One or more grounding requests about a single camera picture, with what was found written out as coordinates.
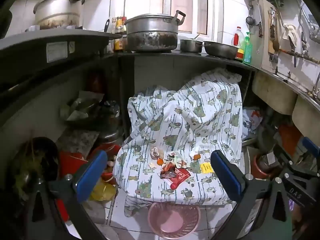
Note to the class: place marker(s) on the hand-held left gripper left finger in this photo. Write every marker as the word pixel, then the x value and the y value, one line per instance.
pixel 91 177

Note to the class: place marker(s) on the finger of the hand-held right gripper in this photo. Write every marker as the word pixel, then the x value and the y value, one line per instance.
pixel 311 147

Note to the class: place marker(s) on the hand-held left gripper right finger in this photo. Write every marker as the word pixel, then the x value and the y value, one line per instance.
pixel 227 177

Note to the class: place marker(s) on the yellow paper piece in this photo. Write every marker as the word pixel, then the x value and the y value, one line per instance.
pixel 206 168

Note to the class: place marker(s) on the small orange scrap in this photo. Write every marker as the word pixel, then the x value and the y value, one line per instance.
pixel 196 157

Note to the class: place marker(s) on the white tissue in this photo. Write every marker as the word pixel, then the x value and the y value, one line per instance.
pixel 197 151

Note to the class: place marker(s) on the red snack wrapper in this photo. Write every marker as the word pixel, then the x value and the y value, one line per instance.
pixel 180 177

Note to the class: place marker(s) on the white printed sauce packet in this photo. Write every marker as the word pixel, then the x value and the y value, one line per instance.
pixel 178 160

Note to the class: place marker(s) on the brown orange snack wrapper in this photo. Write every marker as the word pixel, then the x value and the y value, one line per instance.
pixel 168 168

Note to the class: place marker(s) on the brown paper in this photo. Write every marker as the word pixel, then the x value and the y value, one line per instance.
pixel 155 152

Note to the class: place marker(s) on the orange bottle cap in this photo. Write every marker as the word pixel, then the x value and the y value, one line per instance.
pixel 160 161

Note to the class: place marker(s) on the pink plastic basket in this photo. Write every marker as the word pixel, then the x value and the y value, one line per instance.
pixel 172 220

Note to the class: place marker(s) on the yellow plastic bag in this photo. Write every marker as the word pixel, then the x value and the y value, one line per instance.
pixel 102 192

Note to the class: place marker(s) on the pile of eggs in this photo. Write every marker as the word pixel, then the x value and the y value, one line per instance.
pixel 109 166

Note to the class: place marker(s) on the orange plastic basin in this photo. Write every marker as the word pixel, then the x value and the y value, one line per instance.
pixel 290 135

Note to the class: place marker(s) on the red bowl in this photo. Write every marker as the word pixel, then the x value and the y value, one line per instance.
pixel 261 166

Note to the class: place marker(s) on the grey stone slab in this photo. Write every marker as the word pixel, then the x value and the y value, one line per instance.
pixel 77 140

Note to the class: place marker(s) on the steel pot lid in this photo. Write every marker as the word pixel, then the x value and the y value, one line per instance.
pixel 111 135

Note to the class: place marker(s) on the white blue plastic bag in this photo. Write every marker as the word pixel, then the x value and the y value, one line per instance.
pixel 251 122

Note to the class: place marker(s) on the black wok with scraps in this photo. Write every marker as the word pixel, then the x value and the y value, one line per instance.
pixel 27 167

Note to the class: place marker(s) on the stainless steel sink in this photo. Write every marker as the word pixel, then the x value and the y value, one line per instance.
pixel 272 92

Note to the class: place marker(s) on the glass jar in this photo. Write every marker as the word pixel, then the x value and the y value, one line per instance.
pixel 111 110

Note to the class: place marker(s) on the grey crumpled bag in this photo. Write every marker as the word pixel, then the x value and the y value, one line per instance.
pixel 80 105

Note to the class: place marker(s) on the cat print cloth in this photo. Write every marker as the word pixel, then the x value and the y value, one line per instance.
pixel 180 120

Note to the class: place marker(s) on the red bottle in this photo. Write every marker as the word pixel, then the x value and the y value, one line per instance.
pixel 96 80

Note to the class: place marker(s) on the wooden cutting board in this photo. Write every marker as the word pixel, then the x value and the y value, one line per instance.
pixel 263 42

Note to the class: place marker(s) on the green detergent bottle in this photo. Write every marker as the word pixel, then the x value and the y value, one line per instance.
pixel 247 51

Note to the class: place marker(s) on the white rag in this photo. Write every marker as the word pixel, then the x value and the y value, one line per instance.
pixel 290 31

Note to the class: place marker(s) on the metal faucet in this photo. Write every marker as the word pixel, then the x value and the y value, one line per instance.
pixel 306 20

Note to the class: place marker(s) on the metal wok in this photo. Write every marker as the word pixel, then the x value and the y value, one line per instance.
pixel 220 50

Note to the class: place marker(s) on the cooking oil bottle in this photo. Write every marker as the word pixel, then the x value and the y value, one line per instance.
pixel 238 40

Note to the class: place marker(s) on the black gas stove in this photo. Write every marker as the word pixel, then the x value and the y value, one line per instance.
pixel 37 52

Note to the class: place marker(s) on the small metal saucepan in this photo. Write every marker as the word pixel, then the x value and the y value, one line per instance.
pixel 190 46

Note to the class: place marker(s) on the brown sauce bottle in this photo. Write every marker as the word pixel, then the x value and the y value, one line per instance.
pixel 119 26

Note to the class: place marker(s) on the large metal steamer pot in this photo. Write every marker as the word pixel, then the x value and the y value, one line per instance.
pixel 152 30

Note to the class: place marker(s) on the pale pressure cooker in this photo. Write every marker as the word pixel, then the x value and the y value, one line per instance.
pixel 56 10

